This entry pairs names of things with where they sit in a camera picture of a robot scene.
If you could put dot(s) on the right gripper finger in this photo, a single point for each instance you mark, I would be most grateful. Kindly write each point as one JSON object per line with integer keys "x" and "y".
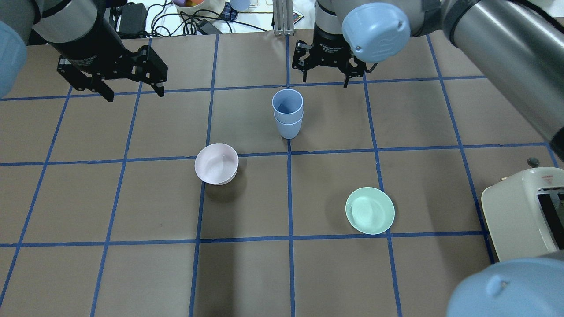
{"x": 350, "y": 72}
{"x": 304, "y": 69}

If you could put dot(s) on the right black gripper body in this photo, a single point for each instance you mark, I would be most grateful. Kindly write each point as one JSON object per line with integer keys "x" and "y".
{"x": 328, "y": 49}

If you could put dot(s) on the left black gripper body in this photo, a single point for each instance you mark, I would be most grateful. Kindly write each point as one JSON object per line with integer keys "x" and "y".
{"x": 93, "y": 49}

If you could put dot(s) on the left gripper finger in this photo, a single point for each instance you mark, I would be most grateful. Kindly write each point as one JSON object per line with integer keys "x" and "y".
{"x": 154, "y": 71}
{"x": 97, "y": 84}

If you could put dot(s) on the blue cup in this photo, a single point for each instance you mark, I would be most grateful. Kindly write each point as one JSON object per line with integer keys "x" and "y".
{"x": 240, "y": 5}
{"x": 288, "y": 106}

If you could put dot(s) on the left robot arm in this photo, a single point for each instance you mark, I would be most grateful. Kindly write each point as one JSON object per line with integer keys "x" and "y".
{"x": 53, "y": 20}

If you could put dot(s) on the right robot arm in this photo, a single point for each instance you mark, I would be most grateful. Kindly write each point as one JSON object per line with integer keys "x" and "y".
{"x": 519, "y": 48}

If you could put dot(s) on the small remote control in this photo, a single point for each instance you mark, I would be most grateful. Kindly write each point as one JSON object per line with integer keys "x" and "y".
{"x": 296, "y": 16}

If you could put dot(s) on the black adapter on bench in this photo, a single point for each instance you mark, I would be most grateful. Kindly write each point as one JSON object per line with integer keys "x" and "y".
{"x": 132, "y": 20}

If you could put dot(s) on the white bowl on bench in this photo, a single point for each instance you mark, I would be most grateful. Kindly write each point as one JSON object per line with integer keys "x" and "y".
{"x": 207, "y": 8}

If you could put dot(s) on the blue cup on rack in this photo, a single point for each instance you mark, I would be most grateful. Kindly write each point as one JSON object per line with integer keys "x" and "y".
{"x": 240, "y": 5}

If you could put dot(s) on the pink bowl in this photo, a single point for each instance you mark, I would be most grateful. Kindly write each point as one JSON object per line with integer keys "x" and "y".
{"x": 217, "y": 164}

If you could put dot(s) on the mint green bowl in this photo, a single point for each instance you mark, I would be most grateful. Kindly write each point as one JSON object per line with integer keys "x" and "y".
{"x": 370, "y": 210}

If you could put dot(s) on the cream white toaster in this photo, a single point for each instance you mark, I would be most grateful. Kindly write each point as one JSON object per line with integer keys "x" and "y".
{"x": 524, "y": 213}

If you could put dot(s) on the aluminium frame post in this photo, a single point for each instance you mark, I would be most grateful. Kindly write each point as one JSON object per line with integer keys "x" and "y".
{"x": 283, "y": 18}

